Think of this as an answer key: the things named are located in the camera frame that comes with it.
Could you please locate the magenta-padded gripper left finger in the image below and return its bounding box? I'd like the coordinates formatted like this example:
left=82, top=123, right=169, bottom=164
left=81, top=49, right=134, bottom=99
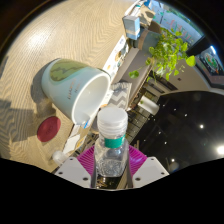
left=53, top=144, right=99, bottom=189

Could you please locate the green potted plant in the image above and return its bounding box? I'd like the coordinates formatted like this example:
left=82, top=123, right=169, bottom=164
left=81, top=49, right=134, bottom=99
left=128, top=27, right=197, bottom=82

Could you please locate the colourful window poster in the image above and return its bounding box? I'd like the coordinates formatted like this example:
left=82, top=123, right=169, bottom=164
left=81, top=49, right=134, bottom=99
left=195, top=45, right=224, bottom=78

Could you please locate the flat round red coaster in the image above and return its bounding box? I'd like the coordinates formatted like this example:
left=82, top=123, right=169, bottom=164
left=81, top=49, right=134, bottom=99
left=36, top=115, right=63, bottom=144

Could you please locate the pale green ceramic mug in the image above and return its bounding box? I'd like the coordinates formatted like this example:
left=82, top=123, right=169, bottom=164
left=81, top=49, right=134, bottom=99
left=41, top=58, right=112, bottom=127

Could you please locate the group of ceiling lights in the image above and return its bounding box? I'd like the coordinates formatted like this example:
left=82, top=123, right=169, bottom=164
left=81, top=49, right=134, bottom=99
left=159, top=111, right=224, bottom=168

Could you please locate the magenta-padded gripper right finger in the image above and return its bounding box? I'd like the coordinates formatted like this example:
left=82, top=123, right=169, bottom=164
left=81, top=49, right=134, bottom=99
left=126, top=144, right=171, bottom=189

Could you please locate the blue white small box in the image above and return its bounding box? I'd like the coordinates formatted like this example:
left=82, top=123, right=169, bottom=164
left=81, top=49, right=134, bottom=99
left=122, top=14, right=141, bottom=41

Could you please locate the grey curved sofa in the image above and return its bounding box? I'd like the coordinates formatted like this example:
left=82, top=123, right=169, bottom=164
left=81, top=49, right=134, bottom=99
left=113, top=31, right=158, bottom=112

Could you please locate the clear white-capped water bottle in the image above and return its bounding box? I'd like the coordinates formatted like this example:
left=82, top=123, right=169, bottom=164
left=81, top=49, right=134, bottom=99
left=93, top=107, right=131, bottom=178

